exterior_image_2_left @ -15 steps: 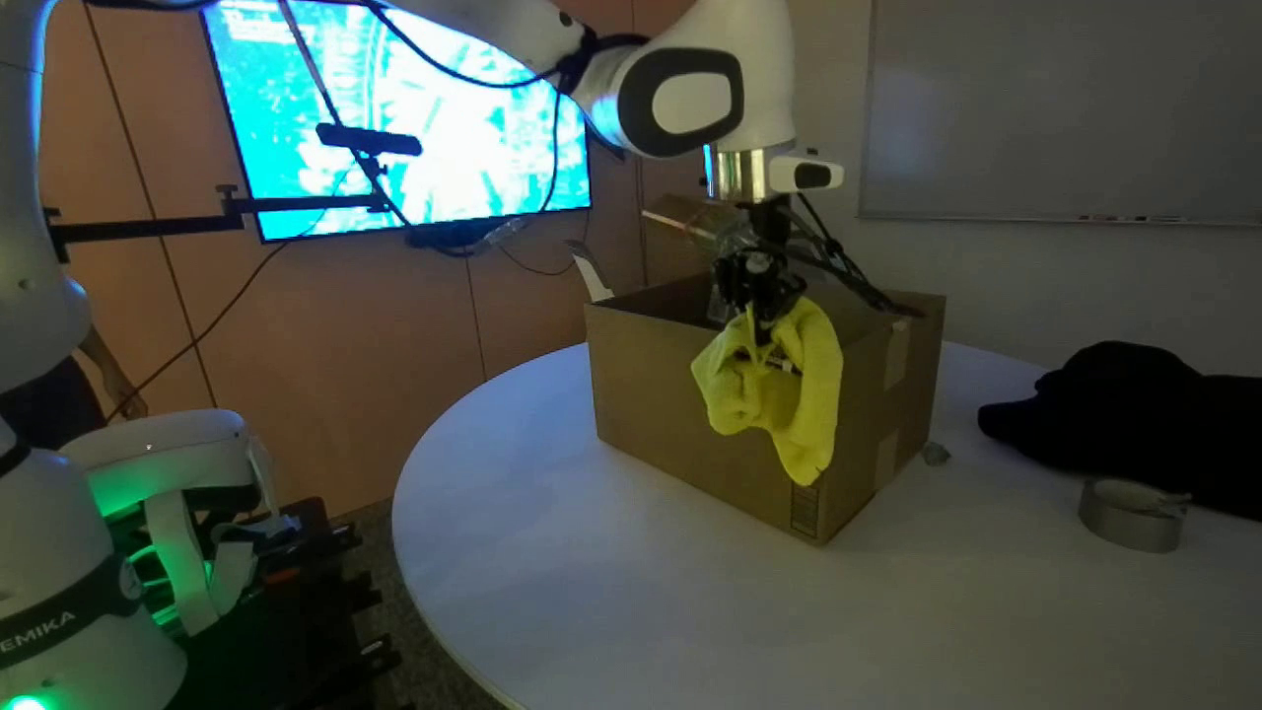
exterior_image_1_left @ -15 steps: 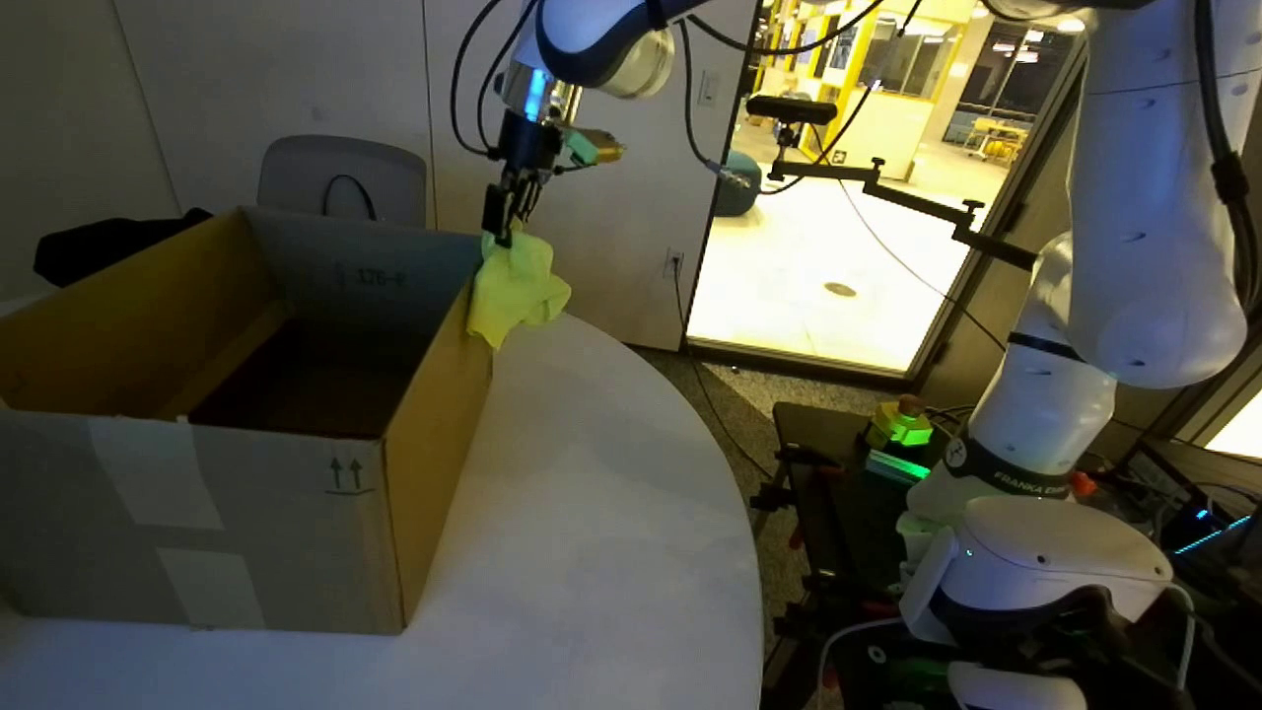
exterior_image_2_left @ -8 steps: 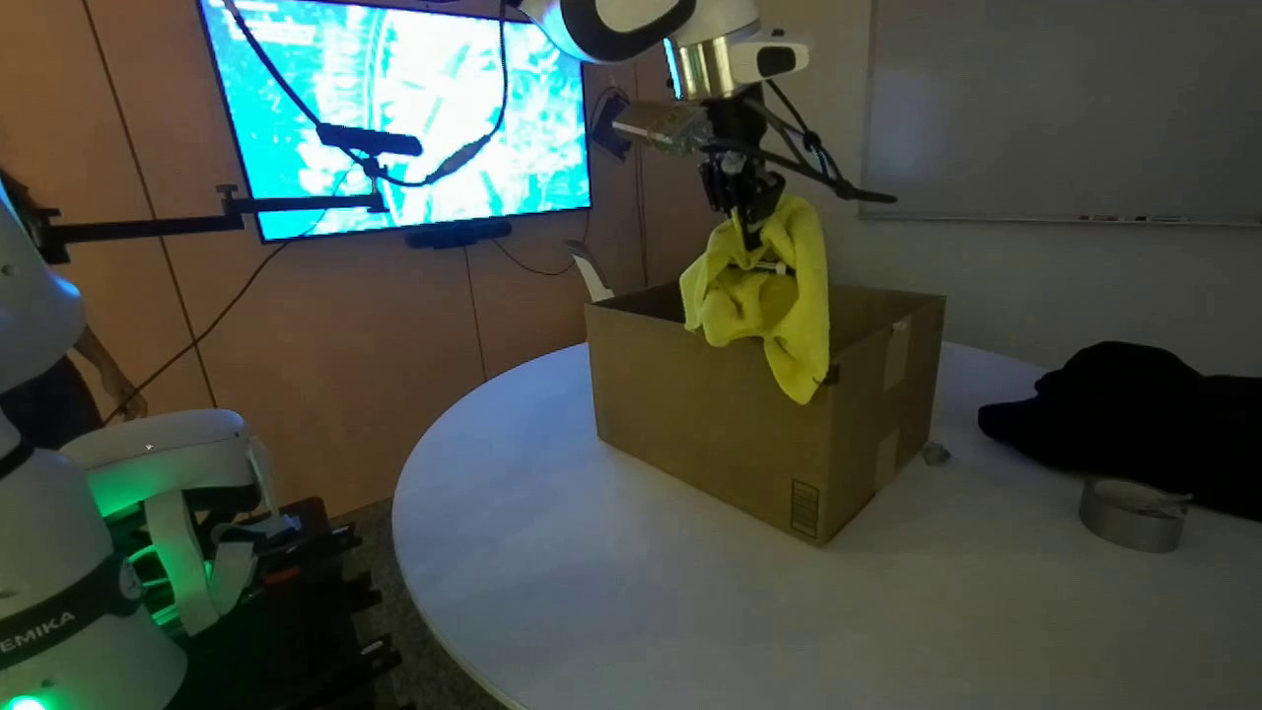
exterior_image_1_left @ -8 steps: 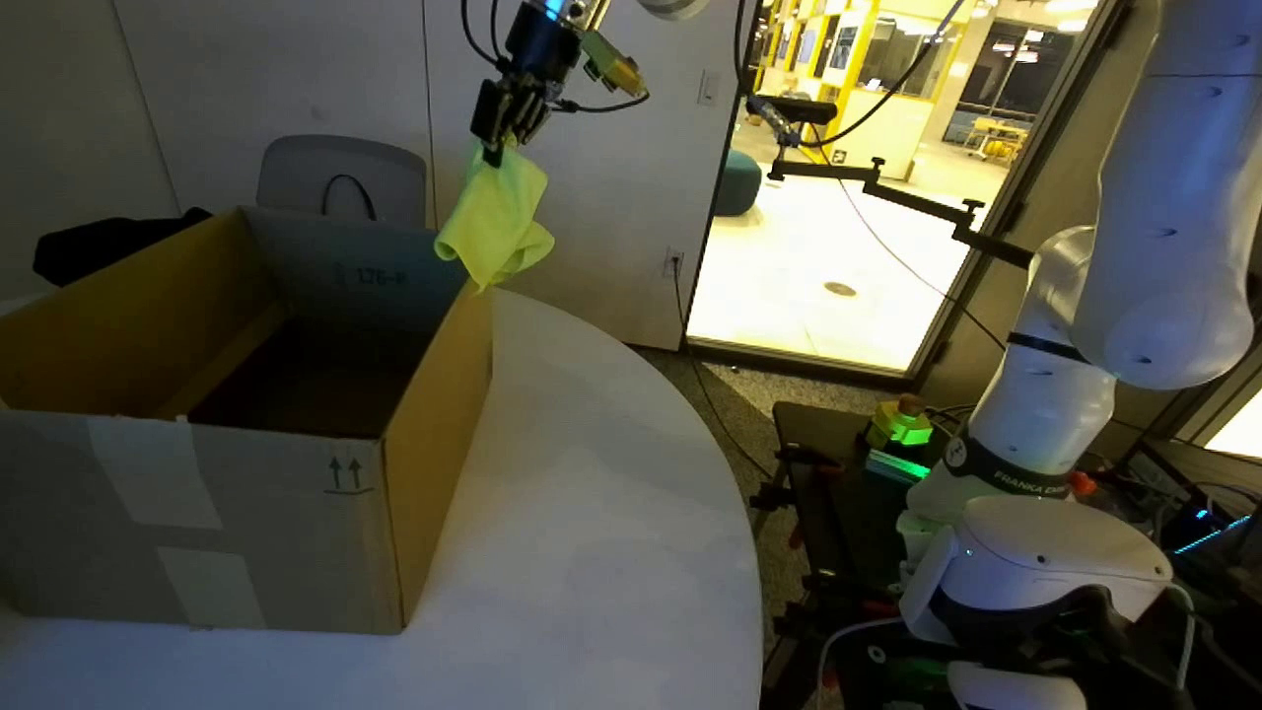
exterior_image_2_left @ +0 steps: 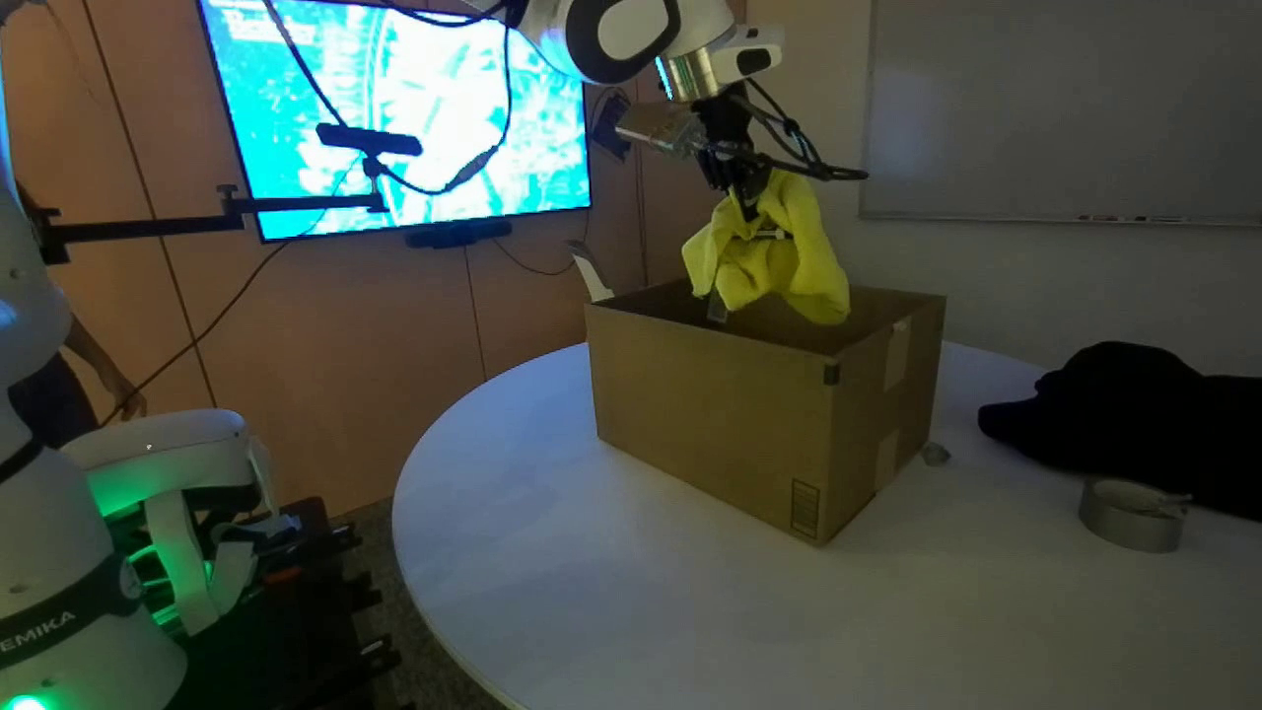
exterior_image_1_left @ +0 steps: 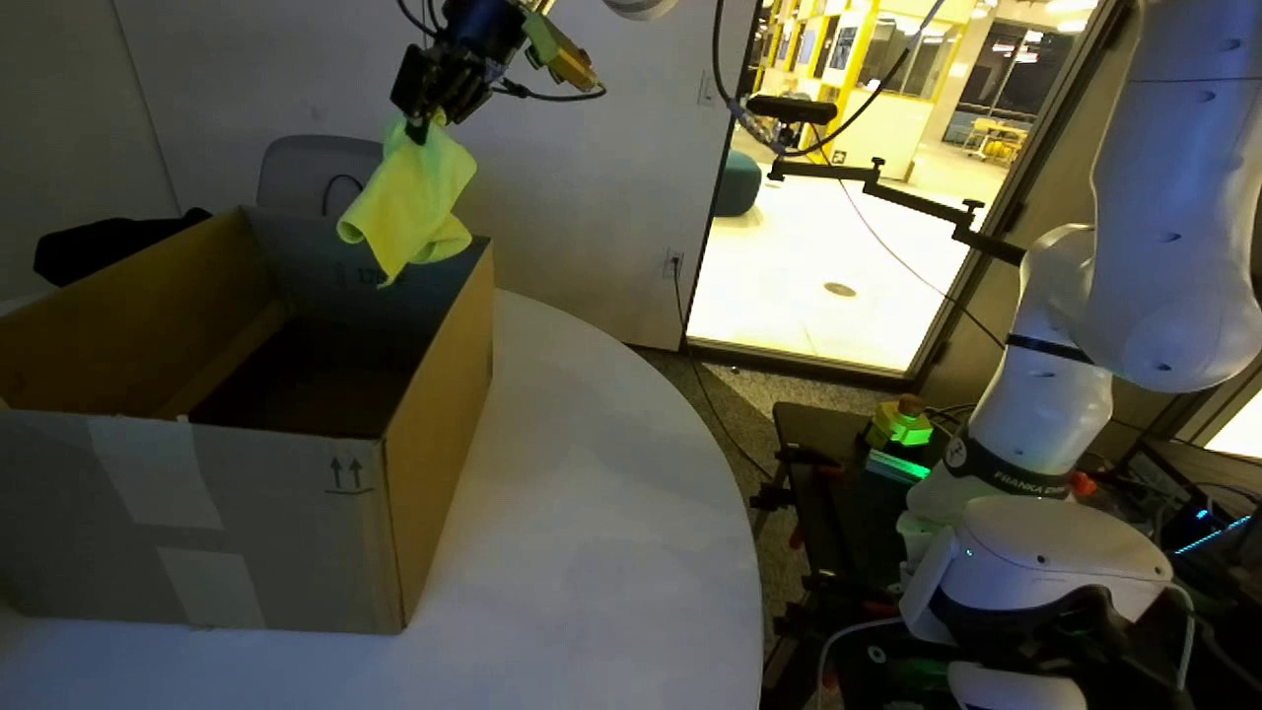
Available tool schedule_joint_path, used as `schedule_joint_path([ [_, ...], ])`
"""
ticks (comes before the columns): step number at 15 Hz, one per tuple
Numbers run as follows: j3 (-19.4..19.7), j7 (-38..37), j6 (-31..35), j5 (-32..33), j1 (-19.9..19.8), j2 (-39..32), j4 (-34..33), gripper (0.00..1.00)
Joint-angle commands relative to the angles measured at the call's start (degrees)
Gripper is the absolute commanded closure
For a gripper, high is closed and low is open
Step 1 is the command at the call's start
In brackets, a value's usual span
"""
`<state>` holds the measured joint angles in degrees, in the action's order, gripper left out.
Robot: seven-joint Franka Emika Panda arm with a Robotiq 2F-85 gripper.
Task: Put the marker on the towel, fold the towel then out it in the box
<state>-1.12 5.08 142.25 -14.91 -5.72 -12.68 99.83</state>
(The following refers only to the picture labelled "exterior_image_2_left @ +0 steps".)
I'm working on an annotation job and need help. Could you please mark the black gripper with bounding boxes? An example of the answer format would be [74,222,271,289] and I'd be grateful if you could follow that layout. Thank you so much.
[685,89,781,218]

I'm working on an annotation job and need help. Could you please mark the yellow towel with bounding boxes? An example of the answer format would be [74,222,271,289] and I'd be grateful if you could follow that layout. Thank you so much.
[677,167,856,331]

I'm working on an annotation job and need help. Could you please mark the brown cardboard box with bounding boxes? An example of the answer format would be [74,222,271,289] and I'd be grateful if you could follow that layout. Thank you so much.
[581,276,949,552]

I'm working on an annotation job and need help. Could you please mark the white bent paper strip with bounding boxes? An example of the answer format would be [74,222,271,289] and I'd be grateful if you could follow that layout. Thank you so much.
[565,239,621,310]

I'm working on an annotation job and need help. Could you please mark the black bar under monitor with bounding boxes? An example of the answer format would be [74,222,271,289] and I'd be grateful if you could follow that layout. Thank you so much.
[402,218,517,256]

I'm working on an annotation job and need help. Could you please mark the whiteboard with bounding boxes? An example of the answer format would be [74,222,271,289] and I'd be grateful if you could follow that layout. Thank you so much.
[856,0,1262,235]

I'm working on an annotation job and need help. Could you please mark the black cloth bundle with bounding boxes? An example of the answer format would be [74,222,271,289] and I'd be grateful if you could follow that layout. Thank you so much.
[976,340,1262,523]

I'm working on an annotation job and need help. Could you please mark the grey tape roll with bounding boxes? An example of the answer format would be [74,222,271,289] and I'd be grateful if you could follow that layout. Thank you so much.
[1072,474,1198,557]

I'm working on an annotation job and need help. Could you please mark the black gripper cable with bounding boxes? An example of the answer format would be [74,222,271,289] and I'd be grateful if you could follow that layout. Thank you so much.
[744,73,870,184]

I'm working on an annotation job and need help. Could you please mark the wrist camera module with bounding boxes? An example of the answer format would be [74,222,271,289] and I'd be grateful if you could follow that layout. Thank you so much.
[715,21,790,84]

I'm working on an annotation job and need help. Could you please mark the black wall device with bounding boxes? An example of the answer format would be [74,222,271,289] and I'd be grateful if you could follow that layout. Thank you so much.
[589,88,652,161]

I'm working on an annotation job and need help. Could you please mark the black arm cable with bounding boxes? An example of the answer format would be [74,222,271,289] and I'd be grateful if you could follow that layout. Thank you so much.
[259,0,534,201]

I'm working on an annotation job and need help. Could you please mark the wall monitor screen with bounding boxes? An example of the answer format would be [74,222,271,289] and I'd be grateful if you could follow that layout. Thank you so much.
[192,0,600,249]

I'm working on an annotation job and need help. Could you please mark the black bar camera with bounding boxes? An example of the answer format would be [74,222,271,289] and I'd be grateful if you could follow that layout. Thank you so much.
[316,123,429,161]

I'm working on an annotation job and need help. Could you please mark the thin black camera cable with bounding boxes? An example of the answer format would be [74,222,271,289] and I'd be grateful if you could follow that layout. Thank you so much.
[115,239,289,415]

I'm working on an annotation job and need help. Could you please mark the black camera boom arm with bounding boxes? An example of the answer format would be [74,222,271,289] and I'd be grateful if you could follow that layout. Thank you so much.
[21,180,398,263]

